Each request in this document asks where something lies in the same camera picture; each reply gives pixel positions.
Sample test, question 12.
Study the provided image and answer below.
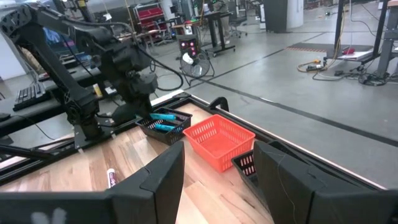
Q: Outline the maroon Expo marker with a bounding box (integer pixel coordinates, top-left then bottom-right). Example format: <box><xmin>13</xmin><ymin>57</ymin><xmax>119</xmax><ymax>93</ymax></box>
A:
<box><xmin>106</xmin><ymin>167</ymin><xmax>118</xmax><ymax>189</ymax></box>

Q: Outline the shelf with red bins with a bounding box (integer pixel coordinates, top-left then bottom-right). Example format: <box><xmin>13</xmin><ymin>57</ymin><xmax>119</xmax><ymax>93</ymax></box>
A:
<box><xmin>133</xmin><ymin>5</ymin><xmax>170</xmax><ymax>37</ymax></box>

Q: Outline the dark grey desk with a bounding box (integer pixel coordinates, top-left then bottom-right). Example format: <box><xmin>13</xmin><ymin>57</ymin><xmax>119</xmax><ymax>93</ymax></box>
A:
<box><xmin>0</xmin><ymin>65</ymin><xmax>106</xmax><ymax>139</ymax></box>

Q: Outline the black table clamp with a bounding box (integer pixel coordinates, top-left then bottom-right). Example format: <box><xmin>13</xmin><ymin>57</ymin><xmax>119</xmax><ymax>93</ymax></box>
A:
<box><xmin>207</xmin><ymin>96</ymin><xmax>230</xmax><ymax>113</ymax></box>

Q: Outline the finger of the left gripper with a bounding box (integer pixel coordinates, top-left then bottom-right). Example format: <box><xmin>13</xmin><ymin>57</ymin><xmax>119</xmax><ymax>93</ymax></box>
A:
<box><xmin>111</xmin><ymin>103</ymin><xmax>139</xmax><ymax>126</ymax></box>
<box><xmin>138</xmin><ymin>100</ymin><xmax>154</xmax><ymax>121</ymax></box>

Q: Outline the black keyboard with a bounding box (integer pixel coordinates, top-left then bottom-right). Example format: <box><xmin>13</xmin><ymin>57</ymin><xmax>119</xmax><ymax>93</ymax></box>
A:
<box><xmin>12</xmin><ymin>82</ymin><xmax>47</xmax><ymax>112</ymax></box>

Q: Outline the person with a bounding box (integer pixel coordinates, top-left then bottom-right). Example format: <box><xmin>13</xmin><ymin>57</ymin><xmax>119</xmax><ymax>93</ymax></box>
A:
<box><xmin>213</xmin><ymin>0</ymin><xmax>233</xmax><ymax>44</ymax></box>

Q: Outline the black standing desk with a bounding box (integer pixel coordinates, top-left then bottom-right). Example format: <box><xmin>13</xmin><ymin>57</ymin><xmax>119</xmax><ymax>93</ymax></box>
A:
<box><xmin>198</xmin><ymin>11</ymin><xmax>236</xmax><ymax>58</ymax></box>

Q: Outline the pile of floor cables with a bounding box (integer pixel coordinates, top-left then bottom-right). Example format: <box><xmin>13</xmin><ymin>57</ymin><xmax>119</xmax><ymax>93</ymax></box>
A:
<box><xmin>297</xmin><ymin>58</ymin><xmax>398</xmax><ymax>87</ymax></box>

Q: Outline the orange plastic basket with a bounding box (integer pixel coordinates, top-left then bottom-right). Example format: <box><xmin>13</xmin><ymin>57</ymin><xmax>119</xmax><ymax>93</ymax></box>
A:
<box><xmin>182</xmin><ymin>113</ymin><xmax>257</xmax><ymax>174</ymax></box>

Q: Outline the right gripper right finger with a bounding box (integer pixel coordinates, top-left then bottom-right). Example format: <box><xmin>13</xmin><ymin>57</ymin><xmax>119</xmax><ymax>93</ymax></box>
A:
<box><xmin>253</xmin><ymin>139</ymin><xmax>384</xmax><ymax>224</ymax></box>

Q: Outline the black plastic basket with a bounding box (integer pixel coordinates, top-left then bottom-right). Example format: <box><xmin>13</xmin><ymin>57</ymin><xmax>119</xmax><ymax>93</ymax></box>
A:
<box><xmin>135</xmin><ymin>106</ymin><xmax>193</xmax><ymax>146</ymax></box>
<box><xmin>231</xmin><ymin>149</ymin><xmax>271</xmax><ymax>212</ymax></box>

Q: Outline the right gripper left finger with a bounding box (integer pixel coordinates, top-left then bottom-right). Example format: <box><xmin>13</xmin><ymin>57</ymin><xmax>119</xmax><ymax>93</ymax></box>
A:
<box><xmin>108</xmin><ymin>141</ymin><xmax>186</xmax><ymax>224</ymax></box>

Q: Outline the black box with pink lights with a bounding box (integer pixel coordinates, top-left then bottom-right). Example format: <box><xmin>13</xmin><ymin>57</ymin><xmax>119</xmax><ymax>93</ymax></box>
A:
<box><xmin>177</xmin><ymin>34</ymin><xmax>198</xmax><ymax>58</ymax></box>

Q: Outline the black cabinet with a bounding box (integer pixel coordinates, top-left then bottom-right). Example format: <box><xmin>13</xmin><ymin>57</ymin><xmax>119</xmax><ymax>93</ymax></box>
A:
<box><xmin>263</xmin><ymin>0</ymin><xmax>289</xmax><ymax>34</ymax></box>

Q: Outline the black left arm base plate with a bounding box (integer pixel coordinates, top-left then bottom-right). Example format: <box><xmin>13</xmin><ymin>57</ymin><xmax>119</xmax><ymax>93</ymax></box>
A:
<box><xmin>73</xmin><ymin>123</ymin><xmax>116</xmax><ymax>151</ymax></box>

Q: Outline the black floor fan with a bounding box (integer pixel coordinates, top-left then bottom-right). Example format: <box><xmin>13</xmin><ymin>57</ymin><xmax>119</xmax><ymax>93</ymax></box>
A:
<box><xmin>179</xmin><ymin>49</ymin><xmax>216</xmax><ymax>87</ymax></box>

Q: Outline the thick sky blue marker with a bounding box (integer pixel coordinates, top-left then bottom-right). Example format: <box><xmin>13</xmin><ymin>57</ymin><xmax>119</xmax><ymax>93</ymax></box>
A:
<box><xmin>154</xmin><ymin>123</ymin><xmax>177</xmax><ymax>133</ymax></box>
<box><xmin>149</xmin><ymin>112</ymin><xmax>177</xmax><ymax>122</ymax></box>

